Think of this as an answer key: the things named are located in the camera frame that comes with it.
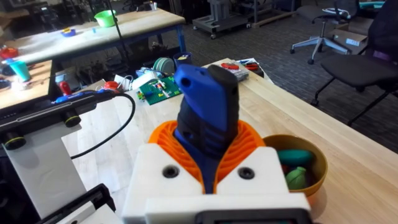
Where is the red-handled tool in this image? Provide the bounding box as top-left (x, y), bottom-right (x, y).
top-left (58, 81), bottom-right (73, 96)

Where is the white box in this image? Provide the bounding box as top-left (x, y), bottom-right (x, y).
top-left (131, 71), bottom-right (157, 91)

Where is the wooden workbench with blue legs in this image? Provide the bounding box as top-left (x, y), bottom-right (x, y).
top-left (2, 7), bottom-right (187, 66)

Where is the dark blue cup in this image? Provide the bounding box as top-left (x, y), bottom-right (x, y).
top-left (172, 51), bottom-right (193, 68)

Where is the upright flat wrist plate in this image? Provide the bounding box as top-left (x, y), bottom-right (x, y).
top-left (2, 122), bottom-right (88, 220)

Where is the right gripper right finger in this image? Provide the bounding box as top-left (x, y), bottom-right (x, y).
top-left (213, 119), bottom-right (290, 195)

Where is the green board with toy blocks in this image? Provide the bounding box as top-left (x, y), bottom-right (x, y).
top-left (137, 75), bottom-right (183, 106)

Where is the cardboard box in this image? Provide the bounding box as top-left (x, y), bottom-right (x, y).
top-left (328, 27), bottom-right (368, 48)

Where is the brown tub with toys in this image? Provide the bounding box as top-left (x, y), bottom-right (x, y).
top-left (262, 134), bottom-right (328, 198)

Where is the teal plastic cup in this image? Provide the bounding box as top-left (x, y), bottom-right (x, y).
top-left (6, 58), bottom-right (32, 83)

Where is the black office chair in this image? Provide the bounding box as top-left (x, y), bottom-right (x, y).
top-left (310, 0), bottom-right (398, 127)

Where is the green tape roll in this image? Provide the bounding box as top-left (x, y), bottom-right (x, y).
top-left (152, 57), bottom-right (175, 76)

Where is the blue electric screwdriver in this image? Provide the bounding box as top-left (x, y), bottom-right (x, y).
top-left (172, 63), bottom-right (241, 194)

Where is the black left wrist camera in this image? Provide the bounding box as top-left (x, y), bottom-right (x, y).
top-left (0, 91), bottom-right (116, 151)

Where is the green plastic bucket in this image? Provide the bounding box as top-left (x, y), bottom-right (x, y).
top-left (93, 9), bottom-right (117, 29)

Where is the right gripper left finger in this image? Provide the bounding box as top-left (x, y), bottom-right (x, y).
top-left (122, 120), bottom-right (206, 224)

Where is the black camera cable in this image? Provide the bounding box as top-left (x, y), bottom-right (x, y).
top-left (70, 92), bottom-right (137, 161)

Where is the grey wheeled cart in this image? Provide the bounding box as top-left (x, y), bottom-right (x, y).
top-left (192, 0), bottom-right (250, 40)

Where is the grey office chair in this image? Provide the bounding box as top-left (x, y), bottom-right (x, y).
top-left (289, 0), bottom-right (362, 65)

